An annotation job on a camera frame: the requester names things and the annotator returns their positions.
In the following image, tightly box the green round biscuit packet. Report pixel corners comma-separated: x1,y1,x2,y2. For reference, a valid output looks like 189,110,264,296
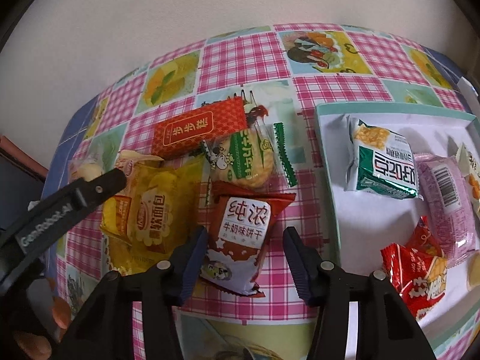
201,122,298,194

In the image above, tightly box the orange small cake packet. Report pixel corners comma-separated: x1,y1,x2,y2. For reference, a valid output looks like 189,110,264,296
114,150,164,177

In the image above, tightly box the white power strip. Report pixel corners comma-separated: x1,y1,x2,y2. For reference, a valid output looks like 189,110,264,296
457,76,479,102

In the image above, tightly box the red cracker packet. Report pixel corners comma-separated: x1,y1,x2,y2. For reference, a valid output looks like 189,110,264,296
381,215,448,321

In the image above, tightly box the round pastry clear wrapper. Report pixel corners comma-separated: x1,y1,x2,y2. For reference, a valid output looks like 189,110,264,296
68,157,103,182

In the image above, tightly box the green white cracker packet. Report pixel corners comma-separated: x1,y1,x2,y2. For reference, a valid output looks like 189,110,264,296
345,115,421,200

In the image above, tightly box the red rectangular snack box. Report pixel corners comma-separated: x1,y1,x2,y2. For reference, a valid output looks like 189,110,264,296
151,96,247,159

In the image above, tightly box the person's left hand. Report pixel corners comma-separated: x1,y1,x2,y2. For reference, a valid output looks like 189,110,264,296
14,276,72,359

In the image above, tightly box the yellow soft bread packet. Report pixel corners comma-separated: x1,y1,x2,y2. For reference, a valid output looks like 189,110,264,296
100,155,204,275

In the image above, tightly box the pink checkered tablecloth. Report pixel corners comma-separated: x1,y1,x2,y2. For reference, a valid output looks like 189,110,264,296
55,23,473,359

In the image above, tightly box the cream persimmon snack packet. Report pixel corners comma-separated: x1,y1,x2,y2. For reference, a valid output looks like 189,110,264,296
456,143,480,217

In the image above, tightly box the red brown milk biscuit packet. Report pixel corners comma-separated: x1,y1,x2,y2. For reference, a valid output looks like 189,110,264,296
200,181,296,297

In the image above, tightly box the pink snack packet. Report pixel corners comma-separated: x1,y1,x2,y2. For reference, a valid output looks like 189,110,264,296
415,154,477,267

